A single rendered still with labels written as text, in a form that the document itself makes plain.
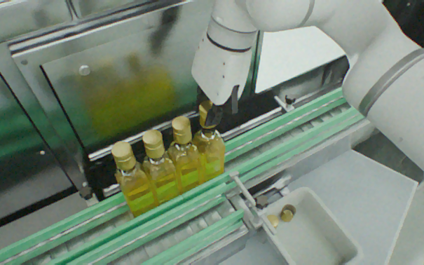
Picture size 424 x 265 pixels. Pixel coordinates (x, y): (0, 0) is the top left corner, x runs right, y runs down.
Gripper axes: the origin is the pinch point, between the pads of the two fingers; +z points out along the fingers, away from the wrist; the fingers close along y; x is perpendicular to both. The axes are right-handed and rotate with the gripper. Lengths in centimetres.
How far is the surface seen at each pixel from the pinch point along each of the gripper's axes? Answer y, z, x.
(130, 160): 1.6, 7.0, -15.5
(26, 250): -2.8, 34.9, -35.5
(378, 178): 17, 28, 59
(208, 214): 7.0, 29.0, 3.5
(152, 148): 1.8, 5.0, -11.5
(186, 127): 1.2, 2.1, -5.0
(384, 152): 1, 49, 104
